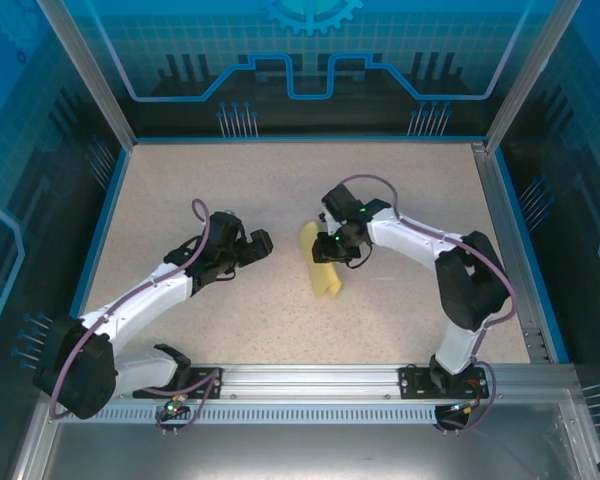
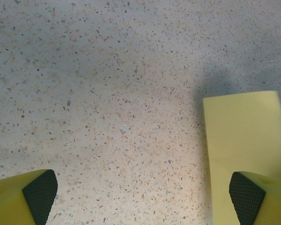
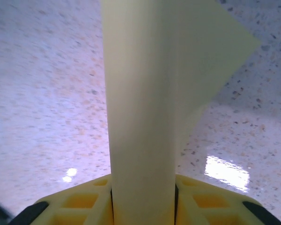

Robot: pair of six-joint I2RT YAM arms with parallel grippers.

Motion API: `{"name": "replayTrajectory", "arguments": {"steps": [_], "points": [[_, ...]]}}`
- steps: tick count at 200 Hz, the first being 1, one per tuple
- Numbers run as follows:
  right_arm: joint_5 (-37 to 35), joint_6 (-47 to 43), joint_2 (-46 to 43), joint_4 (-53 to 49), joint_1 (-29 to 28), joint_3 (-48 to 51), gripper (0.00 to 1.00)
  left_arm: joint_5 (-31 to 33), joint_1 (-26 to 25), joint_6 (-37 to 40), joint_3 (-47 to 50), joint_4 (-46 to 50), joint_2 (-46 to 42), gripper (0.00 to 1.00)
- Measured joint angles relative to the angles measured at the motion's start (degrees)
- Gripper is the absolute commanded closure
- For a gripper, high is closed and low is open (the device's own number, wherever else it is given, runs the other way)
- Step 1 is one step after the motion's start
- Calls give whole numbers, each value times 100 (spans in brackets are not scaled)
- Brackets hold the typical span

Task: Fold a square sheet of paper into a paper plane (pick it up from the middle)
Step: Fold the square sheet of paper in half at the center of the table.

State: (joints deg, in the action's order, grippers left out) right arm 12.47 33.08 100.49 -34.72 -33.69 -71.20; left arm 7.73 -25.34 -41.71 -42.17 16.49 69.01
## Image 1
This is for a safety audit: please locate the grey metal sheet shelf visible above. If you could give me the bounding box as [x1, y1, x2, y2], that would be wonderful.
[9, 389, 600, 480]

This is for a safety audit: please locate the blue table border strip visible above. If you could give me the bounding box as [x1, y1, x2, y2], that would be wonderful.
[493, 147, 572, 365]
[69, 147, 132, 317]

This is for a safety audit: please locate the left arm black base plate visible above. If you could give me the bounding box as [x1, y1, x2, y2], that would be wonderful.
[132, 366, 225, 400]

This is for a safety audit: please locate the long aluminium mounting rail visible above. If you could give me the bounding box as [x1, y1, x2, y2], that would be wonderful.
[44, 363, 579, 401]

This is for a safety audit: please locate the aluminium side rail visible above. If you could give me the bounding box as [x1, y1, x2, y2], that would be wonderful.
[471, 141, 554, 365]

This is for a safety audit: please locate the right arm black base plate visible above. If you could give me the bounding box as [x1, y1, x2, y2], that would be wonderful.
[398, 364, 487, 400]

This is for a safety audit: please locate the cable connector with green light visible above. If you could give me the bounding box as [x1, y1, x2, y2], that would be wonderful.
[447, 398, 482, 416]
[160, 394, 190, 417]

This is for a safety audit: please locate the slotted grey cable duct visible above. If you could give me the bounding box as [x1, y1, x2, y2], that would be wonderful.
[97, 405, 481, 425]

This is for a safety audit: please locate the aluminium frame post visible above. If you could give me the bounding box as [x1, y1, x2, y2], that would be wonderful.
[483, 0, 580, 154]
[35, 0, 137, 151]

